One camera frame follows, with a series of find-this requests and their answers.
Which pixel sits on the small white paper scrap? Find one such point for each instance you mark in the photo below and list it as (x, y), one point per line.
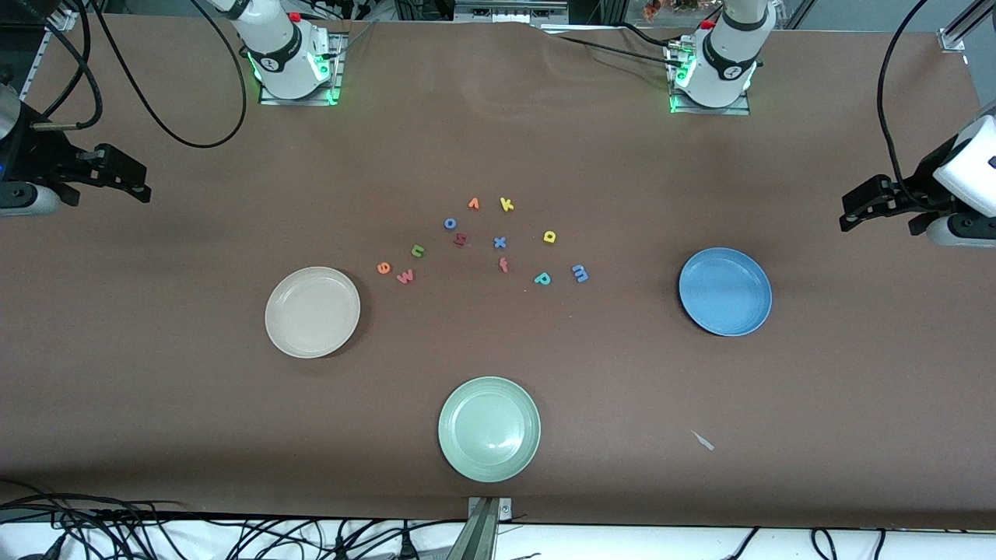
(704, 442)

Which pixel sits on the pale green round plate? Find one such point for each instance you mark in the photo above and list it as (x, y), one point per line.
(489, 429)

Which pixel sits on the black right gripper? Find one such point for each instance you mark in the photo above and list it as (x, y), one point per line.
(39, 159)

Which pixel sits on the blue letter m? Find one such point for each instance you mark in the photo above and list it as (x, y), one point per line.
(580, 273)

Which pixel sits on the brown paper table cover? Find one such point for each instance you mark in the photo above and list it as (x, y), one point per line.
(156, 389)

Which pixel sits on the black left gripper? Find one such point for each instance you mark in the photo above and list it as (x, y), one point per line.
(923, 189)

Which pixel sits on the coral letter w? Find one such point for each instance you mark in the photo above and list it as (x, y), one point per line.
(405, 278)

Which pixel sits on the blue round plate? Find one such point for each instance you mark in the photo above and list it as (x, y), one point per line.
(725, 292)

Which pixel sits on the beige round plate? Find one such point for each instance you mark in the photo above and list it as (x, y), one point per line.
(312, 313)

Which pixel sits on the teal letter p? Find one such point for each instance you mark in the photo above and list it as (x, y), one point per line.
(544, 281)

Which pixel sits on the grey power strip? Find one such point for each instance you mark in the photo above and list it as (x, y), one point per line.
(510, 12)

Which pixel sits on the aluminium camera post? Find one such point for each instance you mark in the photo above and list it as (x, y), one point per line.
(489, 537)

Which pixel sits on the aluminium frame rail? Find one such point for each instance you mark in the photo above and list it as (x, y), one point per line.
(35, 74)
(951, 39)

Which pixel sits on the orange dried flowers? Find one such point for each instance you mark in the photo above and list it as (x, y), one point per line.
(652, 9)

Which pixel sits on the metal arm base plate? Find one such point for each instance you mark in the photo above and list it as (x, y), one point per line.
(272, 100)
(731, 110)

